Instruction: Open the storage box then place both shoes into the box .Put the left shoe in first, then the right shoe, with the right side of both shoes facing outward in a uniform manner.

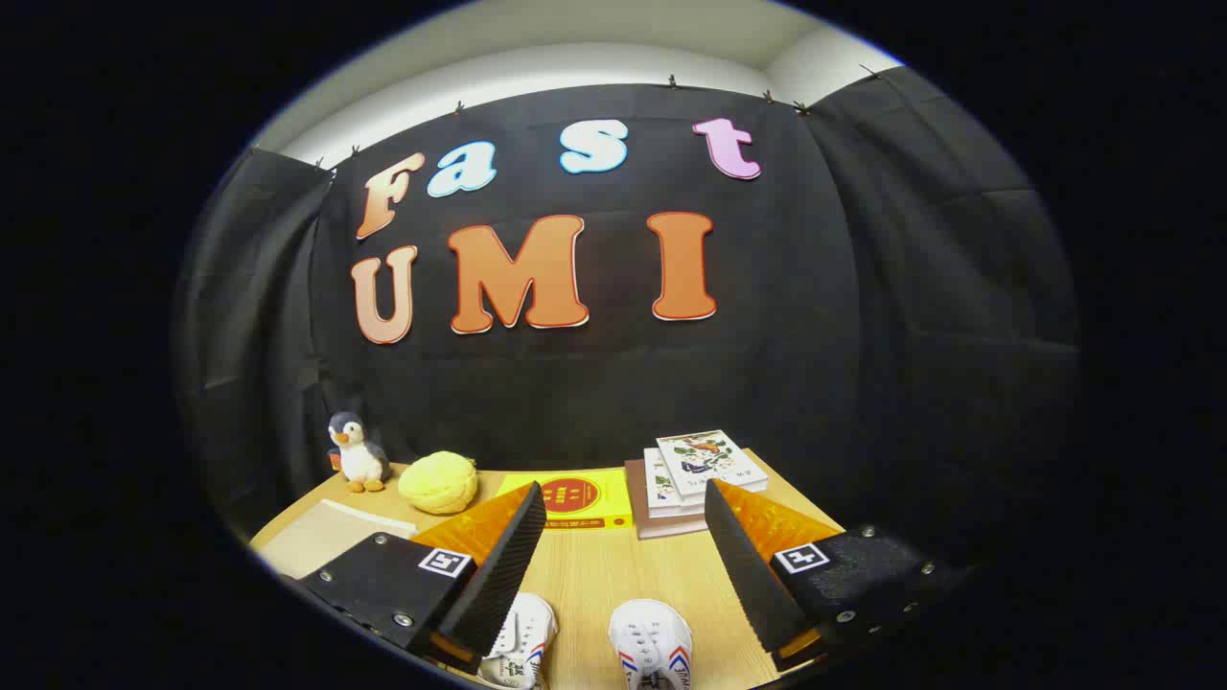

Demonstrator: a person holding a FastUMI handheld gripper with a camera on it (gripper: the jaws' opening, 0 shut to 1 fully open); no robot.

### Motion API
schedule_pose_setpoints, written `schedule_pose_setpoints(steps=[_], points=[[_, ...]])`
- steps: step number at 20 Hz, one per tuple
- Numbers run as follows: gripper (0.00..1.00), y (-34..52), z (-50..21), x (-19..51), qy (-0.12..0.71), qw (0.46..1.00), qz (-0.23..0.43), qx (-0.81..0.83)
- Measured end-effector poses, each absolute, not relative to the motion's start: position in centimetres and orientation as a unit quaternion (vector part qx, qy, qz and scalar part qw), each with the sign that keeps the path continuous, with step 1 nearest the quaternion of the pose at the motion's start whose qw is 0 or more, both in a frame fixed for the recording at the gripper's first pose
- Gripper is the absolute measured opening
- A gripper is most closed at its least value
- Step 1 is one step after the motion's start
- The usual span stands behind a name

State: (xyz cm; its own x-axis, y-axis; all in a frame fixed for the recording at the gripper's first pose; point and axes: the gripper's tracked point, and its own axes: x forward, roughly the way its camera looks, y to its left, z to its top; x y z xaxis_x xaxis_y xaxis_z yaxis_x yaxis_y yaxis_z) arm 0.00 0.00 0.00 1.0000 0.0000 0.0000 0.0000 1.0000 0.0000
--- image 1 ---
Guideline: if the white illustrated book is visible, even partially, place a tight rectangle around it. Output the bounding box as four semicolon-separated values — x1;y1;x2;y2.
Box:
642;448;710;520

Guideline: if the yellow plush ball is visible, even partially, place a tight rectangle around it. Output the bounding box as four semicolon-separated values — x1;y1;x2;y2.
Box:
398;451;479;516

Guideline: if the penguin plush toy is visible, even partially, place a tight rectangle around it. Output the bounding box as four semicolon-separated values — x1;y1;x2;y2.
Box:
327;411;392;495

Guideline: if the white book with bird cover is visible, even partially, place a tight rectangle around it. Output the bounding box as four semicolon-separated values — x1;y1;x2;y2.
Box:
656;429;770;499

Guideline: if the yellow book with red circle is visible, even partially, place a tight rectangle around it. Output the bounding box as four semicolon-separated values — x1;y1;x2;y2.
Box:
496;468;635;533

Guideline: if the beige storage box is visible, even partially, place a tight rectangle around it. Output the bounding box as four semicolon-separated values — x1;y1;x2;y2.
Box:
257;498;419;578

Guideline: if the white canvas shoe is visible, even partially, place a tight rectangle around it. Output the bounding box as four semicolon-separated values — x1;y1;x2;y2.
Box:
609;599;694;690
477;592;559;690

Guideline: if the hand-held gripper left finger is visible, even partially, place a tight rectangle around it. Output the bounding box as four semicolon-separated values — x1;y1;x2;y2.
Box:
292;482;547;672

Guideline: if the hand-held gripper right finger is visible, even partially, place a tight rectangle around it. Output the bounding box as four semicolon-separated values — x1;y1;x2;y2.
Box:
705;479;969;672

